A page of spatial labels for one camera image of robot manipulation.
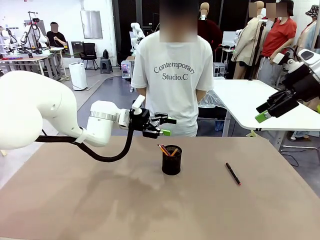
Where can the black stool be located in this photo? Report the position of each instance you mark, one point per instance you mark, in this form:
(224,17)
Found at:
(106,66)

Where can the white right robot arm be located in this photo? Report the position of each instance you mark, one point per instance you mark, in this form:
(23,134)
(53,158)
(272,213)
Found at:
(310,56)

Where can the crumpled clear plastic sheet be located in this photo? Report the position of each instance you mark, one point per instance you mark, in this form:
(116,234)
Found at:
(211,98)

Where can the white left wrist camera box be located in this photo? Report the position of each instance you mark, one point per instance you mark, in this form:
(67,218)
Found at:
(138,102)

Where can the white monitor back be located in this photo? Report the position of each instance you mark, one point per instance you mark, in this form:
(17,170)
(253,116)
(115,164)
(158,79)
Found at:
(228,38)

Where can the grey wall panel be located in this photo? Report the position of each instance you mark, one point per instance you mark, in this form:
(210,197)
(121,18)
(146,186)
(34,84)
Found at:
(91,23)

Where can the person in red shirt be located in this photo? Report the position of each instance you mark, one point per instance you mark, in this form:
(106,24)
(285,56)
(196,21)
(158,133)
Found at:
(280,37)

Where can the person in white printed t-shirt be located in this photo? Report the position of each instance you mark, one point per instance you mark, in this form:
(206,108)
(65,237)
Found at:
(172,100)

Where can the person's left forearm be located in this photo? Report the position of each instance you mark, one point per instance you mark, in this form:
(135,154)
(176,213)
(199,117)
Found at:
(202,95)

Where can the black mesh pen holder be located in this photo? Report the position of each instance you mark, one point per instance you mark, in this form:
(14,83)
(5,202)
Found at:
(172,165)

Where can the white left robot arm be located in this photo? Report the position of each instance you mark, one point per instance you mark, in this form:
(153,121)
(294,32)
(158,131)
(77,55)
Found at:
(25,107)

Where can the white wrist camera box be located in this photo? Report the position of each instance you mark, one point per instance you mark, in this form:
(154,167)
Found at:
(138,102)
(278,58)

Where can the mannequin with bucket hat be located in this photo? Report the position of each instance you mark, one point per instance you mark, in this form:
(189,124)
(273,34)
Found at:
(312,32)

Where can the yellow pencil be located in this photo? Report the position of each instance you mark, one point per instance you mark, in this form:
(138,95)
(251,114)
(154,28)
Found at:
(174,151)

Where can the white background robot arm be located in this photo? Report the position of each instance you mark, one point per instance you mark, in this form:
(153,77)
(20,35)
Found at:
(136,32)

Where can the black marker pen red ends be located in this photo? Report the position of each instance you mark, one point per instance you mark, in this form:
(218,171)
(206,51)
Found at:
(233,173)

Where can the small white background robot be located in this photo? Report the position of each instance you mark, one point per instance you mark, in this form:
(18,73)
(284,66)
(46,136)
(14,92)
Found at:
(6,36)

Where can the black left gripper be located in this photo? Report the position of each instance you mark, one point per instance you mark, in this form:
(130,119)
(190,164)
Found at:
(140,120)

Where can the black office chair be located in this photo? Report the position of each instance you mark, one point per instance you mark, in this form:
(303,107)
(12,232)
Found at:
(89,53)

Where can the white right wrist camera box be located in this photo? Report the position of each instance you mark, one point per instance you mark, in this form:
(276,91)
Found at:
(278,58)

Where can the small white cabinet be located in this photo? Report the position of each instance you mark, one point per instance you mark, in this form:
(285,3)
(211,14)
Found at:
(218,69)

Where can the light wooden desk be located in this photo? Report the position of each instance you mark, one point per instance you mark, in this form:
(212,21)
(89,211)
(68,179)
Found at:
(22,60)

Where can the mannequin with dark red garment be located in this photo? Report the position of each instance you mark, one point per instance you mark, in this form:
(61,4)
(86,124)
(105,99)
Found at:
(210,30)

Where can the computer case with coloured lights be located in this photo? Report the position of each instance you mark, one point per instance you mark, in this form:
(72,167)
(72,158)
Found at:
(126,70)

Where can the seated person in black shirt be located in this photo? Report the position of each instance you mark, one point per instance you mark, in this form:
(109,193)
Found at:
(56,37)

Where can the pencils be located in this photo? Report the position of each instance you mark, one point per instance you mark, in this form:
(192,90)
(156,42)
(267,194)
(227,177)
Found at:
(162,149)

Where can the white air purifier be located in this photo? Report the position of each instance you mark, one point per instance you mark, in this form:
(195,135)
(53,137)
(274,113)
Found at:
(78,77)

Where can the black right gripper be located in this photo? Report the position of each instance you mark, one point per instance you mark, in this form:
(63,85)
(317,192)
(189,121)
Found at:
(298,82)

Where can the mannequin with beige coat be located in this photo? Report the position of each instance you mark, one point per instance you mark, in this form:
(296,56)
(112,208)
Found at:
(247,42)

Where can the white work table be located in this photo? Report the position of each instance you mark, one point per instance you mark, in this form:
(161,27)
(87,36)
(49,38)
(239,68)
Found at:
(245,105)

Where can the black and white background robot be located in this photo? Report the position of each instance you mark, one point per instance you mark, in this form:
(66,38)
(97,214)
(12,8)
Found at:
(32,30)

